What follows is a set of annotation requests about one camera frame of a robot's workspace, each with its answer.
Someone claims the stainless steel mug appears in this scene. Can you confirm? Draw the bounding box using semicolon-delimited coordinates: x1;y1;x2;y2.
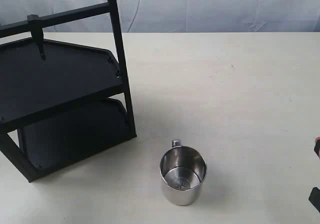
159;139;208;206

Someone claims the black two-tier shelf rack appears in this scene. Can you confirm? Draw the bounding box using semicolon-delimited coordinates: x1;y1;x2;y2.
0;0;137;182

